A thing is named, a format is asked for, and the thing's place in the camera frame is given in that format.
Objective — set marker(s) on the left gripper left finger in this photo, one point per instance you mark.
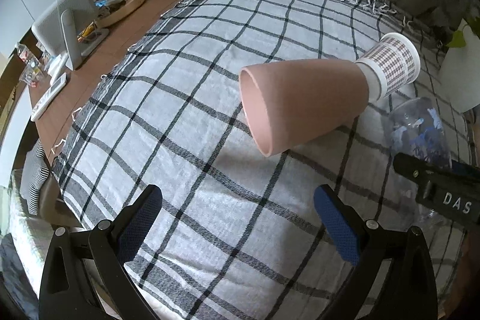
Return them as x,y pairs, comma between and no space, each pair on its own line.
66,291

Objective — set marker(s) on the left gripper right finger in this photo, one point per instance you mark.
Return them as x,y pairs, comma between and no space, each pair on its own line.
409,288

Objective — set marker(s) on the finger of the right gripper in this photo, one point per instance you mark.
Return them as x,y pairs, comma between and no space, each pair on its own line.
453,193

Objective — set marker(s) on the clear printed plastic cup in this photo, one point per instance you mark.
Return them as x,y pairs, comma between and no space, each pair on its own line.
415,128

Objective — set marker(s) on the plaid paper cup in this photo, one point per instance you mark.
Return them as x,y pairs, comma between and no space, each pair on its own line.
390,65

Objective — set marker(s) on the pink plastic cup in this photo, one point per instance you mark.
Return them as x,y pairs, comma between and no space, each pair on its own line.
290,103

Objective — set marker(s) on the green plant white pot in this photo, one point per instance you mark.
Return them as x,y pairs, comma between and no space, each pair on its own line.
459,72

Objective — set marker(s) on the white star cushion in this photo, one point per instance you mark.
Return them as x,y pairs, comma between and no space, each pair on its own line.
34,175

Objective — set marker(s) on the black white checkered tablecloth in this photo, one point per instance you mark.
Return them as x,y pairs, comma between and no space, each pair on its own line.
238,237

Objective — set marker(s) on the white remote control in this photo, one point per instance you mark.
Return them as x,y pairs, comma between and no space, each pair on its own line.
46,99

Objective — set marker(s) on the clutter of small items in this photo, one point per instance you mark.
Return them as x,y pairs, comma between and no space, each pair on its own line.
35,69

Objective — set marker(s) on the white mini projector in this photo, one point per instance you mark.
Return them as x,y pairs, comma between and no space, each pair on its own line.
60,25

